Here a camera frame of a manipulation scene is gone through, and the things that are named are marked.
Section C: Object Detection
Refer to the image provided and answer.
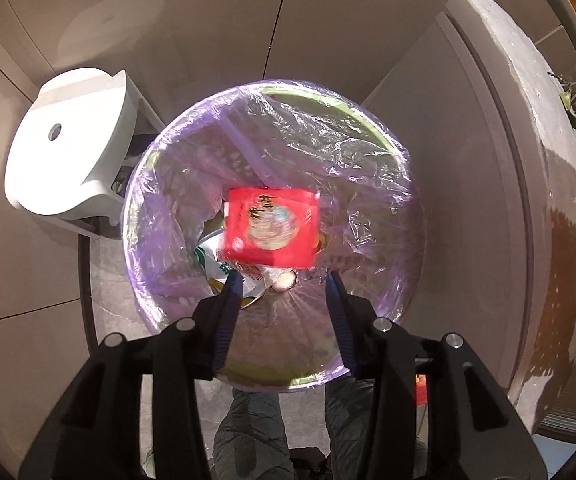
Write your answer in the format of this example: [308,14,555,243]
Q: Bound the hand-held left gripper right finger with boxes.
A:
[325,270,549,480]

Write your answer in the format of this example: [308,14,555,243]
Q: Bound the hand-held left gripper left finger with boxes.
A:
[20,272,243,480]

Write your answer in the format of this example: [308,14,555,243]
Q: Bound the crushed green white can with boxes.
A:
[194,230,269,307]

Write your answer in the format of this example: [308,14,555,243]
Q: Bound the red snack packet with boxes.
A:
[224,186,321,269]

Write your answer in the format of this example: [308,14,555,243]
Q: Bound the bin with purple bag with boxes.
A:
[120,79,425,392]

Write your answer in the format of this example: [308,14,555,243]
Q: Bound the red cardboard box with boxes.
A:
[414,372,431,406]

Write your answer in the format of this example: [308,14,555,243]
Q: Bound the person's grey padded trousers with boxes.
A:
[212,375,429,480]

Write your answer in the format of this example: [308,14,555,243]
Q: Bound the white plastic stool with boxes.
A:
[5,67,167,239]

